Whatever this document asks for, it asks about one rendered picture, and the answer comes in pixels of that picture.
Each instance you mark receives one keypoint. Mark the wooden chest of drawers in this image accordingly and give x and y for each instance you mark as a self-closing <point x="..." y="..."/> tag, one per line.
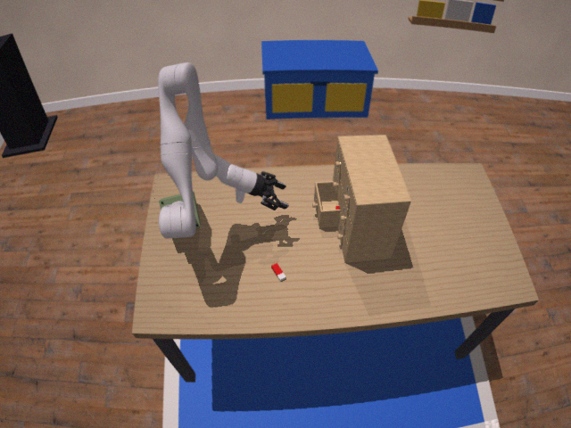
<point x="380" y="193"/>

